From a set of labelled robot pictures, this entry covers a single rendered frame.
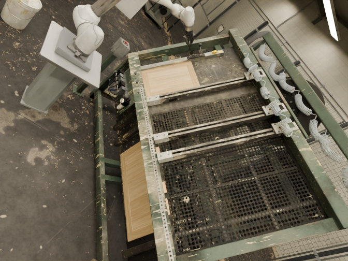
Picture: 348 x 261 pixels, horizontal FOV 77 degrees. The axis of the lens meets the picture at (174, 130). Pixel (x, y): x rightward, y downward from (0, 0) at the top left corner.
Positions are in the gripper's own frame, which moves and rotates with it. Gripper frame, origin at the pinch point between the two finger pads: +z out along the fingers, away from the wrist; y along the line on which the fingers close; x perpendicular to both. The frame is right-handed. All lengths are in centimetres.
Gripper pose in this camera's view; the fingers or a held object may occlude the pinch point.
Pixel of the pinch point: (189, 46)
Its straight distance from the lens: 253.4
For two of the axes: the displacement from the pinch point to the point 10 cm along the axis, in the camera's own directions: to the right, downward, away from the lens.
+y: -9.8, 2.1, -0.5
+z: 0.7, 5.2, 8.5
